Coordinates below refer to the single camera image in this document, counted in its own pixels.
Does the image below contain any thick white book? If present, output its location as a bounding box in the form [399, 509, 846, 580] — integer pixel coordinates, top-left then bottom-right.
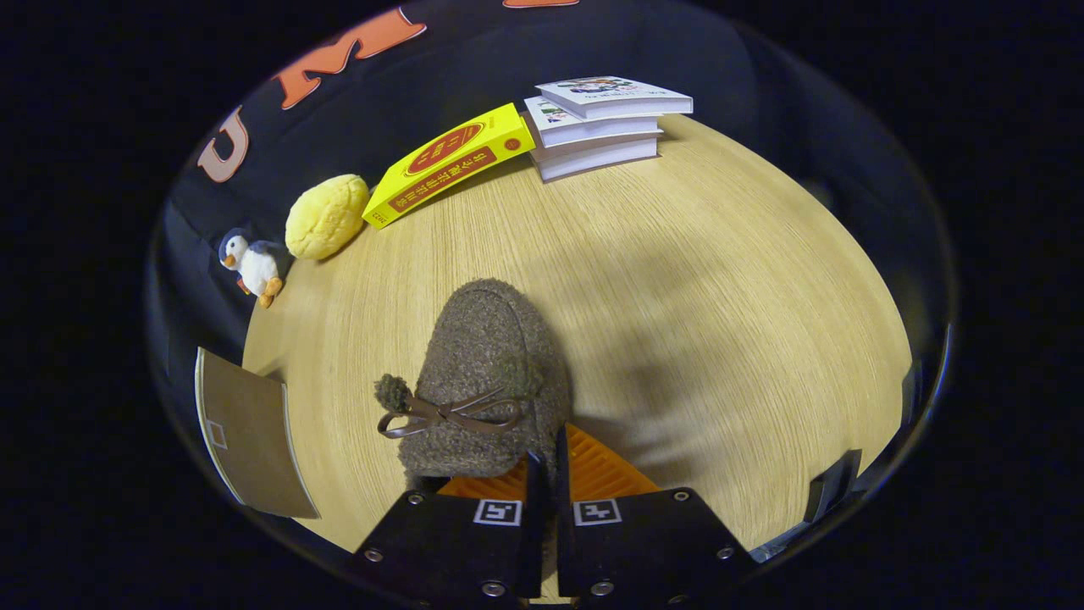
[531, 136, 660, 183]

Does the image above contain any white book with illustrated cover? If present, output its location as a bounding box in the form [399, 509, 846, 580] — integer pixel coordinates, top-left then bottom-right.
[534, 75, 694, 120]

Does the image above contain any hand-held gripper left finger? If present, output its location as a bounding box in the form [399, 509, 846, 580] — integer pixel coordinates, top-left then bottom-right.
[351, 452, 548, 607]

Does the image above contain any brown fleece shoe with bow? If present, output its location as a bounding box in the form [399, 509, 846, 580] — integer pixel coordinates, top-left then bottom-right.
[375, 278, 572, 493]

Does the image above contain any yellow book with red circle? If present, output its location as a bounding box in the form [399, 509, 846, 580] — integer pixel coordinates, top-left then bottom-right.
[362, 103, 537, 230]

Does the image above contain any beige storage box with lid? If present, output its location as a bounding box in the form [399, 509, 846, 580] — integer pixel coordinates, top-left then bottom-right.
[195, 347, 322, 520]

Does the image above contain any penguin plush toy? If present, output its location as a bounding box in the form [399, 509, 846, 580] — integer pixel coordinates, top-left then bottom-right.
[218, 227, 293, 309]

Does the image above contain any white paperback book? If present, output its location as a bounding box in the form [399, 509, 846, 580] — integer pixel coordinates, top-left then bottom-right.
[523, 96, 664, 150]

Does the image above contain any yellow plush bun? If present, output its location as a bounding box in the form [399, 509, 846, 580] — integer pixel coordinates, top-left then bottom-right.
[285, 174, 371, 261]

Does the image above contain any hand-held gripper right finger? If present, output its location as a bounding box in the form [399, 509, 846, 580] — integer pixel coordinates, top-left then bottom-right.
[554, 424, 760, 607]

